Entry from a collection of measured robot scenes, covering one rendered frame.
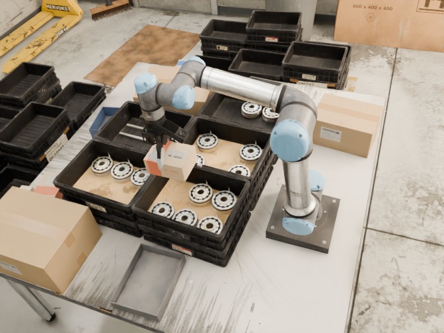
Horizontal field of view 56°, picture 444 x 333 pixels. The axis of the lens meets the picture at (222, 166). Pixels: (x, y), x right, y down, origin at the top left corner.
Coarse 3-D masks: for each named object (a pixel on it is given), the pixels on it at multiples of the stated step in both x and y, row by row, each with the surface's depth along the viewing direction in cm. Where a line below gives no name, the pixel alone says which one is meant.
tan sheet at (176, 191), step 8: (168, 184) 185; (176, 184) 184; (184, 184) 184; (192, 184) 184; (160, 192) 182; (168, 192) 182; (176, 192) 181; (184, 192) 181; (216, 192) 179; (160, 200) 179; (168, 200) 179; (176, 200) 178; (184, 200) 178; (176, 208) 175; (184, 208) 175; (192, 208) 174; (200, 208) 174; (208, 208) 174; (200, 216) 171; (216, 216) 170; (224, 216) 170
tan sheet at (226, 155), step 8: (224, 144) 200; (232, 144) 199; (240, 144) 198; (200, 152) 197; (216, 152) 196; (224, 152) 196; (232, 152) 195; (208, 160) 193; (216, 160) 193; (224, 160) 192; (232, 160) 192; (240, 160) 191; (224, 168) 188; (248, 168) 187
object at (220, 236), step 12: (204, 168) 176; (240, 180) 170; (144, 192) 170; (240, 192) 165; (132, 204) 166; (240, 204) 164; (144, 216) 164; (156, 216) 161; (180, 228) 158; (192, 228) 155; (228, 228) 156
